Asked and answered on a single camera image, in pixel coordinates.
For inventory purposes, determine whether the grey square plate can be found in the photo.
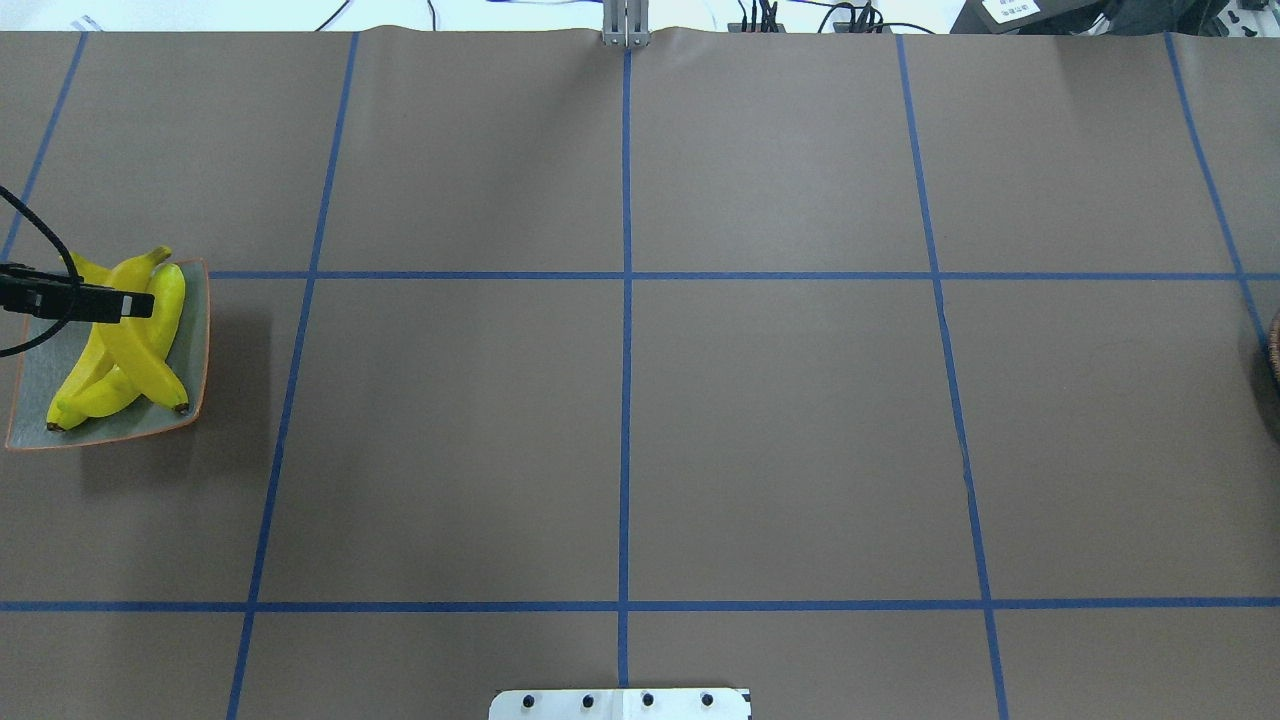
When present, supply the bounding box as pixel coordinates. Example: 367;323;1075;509
3;258;210;451

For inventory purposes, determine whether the brown wicker basket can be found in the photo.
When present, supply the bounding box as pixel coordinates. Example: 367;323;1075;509
1265;311;1280;392

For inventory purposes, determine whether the black box white label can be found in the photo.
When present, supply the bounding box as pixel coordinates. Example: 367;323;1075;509
948;1;1108;35

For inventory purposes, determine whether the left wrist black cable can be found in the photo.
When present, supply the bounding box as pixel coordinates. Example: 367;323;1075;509
0;186;83;357

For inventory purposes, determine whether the white camera pole base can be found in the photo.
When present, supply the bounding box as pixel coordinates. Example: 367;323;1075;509
488;687;753;719

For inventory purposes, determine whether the aluminium frame post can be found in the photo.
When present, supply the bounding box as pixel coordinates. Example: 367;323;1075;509
602;0;652;50

